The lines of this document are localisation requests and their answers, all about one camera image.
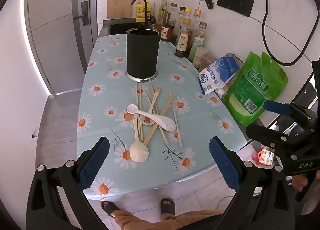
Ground black power cable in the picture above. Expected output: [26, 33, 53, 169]
[262, 0, 319, 67]

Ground black cap bottle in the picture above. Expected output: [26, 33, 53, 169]
[178, 6, 187, 28]

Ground white ceramic spoon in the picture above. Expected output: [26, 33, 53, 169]
[126, 104, 177, 132]

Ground clear glass bottle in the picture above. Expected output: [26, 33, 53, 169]
[169, 2, 179, 28]

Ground grey door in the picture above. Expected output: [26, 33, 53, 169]
[27, 0, 98, 96]

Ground brown spice jar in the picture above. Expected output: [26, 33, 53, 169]
[204, 53, 218, 71]

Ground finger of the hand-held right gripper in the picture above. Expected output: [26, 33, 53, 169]
[245, 123, 315, 150]
[263, 100, 315, 121]

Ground person's right hand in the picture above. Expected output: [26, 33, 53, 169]
[291, 169, 320, 192]

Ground small wooden spoon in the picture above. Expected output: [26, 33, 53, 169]
[139, 88, 162, 125]

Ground red printed packet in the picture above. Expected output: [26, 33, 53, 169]
[252, 148, 276, 168]

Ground black wall outlet panel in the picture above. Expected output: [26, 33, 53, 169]
[216, 0, 256, 17]

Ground dark soy sauce bottle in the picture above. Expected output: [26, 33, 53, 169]
[174, 18, 192, 58]

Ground black door handle lock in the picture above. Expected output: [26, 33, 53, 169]
[72, 1, 88, 26]

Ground olive oil glass bottle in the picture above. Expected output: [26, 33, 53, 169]
[157, 0, 169, 24]

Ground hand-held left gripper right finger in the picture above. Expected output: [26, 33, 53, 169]
[208, 136, 295, 230]

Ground black utensil holder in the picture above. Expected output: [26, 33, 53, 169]
[125, 28, 160, 81]

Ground green label bottle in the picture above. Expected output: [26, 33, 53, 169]
[188, 21, 209, 63]

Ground person's brown pants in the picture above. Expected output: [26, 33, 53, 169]
[111, 209, 227, 230]

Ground white blue salt bag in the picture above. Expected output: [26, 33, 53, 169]
[198, 55, 241, 95]

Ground daisy printed tablecloth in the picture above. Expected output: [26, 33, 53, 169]
[76, 33, 247, 200]

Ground bamboo cutting board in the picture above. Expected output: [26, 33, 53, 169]
[107, 0, 133, 19]

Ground tall wooden cap bottle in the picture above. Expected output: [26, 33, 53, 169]
[192, 9, 203, 31]

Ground dark kitchen sink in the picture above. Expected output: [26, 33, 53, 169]
[103, 17, 160, 36]

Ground pile of wooden chopsticks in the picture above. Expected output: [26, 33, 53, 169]
[136, 82, 183, 147]

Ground yellow oil bottle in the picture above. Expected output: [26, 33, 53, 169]
[136, 1, 152, 23]

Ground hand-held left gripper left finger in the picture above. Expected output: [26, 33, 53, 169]
[26, 136, 111, 230]

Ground black curved faucet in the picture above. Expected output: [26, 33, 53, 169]
[131, 0, 152, 28]

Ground green sugar bag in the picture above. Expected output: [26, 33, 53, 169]
[223, 51, 288, 126]

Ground white spice jar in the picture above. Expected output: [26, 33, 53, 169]
[192, 47, 208, 69]

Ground red label sauce jar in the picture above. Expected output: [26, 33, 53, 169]
[160, 25, 174, 42]

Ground cream plastic spoon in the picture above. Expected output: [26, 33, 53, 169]
[129, 116, 149, 163]

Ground black slipper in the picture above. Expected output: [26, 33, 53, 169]
[101, 200, 123, 218]
[160, 197, 176, 221]

